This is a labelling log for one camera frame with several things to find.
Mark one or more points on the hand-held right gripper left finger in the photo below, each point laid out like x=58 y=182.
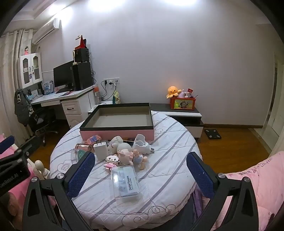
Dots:
x=82 y=175

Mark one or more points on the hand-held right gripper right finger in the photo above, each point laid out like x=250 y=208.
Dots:
x=199 y=175

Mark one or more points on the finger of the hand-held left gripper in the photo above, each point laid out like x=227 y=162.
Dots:
x=6 y=144

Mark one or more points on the rose gold cylinder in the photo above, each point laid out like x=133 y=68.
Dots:
x=83 y=146

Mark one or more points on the white plug charger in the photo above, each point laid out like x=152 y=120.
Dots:
x=101 y=151

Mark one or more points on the white and pink block toy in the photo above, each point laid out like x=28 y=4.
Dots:
x=112 y=162

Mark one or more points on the pink pig doll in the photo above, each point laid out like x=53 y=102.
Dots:
x=125 y=156

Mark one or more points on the white astronaut figure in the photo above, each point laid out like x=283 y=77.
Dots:
x=123 y=147

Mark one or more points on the white plastic object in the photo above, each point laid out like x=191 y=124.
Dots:
x=141 y=144

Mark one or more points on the black and pink shallow box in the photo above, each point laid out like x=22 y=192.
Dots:
x=122 y=120

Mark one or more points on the pink cloth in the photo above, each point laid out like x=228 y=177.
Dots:
x=16 y=195

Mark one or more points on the dark patterned jacket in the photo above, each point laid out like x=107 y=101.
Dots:
x=21 y=104

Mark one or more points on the black office chair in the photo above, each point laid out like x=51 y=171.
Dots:
x=42 y=120

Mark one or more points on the black bathroom scale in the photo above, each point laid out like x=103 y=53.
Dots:
x=212 y=134

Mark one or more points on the clear dental flosser box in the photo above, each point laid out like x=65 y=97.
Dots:
x=125 y=184

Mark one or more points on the striped white bed sheet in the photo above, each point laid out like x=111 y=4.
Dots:
x=159 y=155

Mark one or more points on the small black object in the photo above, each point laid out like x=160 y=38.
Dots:
x=128 y=140

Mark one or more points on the black and white low cabinet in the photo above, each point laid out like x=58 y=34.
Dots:
x=184 y=114

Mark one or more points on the pink blanket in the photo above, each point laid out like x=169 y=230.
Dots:
x=266 y=177

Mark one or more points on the beige curtain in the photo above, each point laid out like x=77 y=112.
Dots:
x=8 y=77

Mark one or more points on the white desk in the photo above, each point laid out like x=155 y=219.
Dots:
x=73 y=108

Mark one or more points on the blue and white box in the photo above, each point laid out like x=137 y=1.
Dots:
x=48 y=87

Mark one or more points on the red storage box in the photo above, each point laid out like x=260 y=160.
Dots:
x=183 y=104

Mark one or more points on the white glass-door cabinet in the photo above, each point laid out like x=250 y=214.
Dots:
x=28 y=71

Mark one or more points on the black keyboard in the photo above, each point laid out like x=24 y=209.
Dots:
x=65 y=90

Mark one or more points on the clear bottle with orange cap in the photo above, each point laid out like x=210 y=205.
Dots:
x=97 y=95

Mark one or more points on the purple plush toy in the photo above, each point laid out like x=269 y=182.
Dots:
x=182 y=94

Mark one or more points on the red packet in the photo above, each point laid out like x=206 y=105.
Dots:
x=190 y=92

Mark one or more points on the blue and yellow snack bag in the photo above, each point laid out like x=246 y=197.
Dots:
x=117 y=97

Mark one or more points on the orange octopus plush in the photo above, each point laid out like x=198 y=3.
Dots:
x=174 y=91

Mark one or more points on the black monitor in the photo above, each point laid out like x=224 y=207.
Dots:
x=63 y=75

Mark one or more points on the small pink doll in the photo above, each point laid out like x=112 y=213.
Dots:
x=26 y=51

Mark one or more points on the black computer tower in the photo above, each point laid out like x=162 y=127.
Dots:
x=82 y=75

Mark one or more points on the white door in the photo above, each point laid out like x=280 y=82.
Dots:
x=277 y=111

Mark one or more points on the black speaker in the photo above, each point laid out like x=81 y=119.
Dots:
x=81 y=55

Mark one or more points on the white air conditioner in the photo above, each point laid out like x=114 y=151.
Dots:
x=46 y=30

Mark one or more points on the red triangular stand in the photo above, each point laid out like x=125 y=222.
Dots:
x=82 y=43

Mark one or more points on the wooden bed post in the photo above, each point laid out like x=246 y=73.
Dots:
x=40 y=165

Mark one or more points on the white wall outlet strip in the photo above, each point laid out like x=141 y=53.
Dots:
x=111 y=81

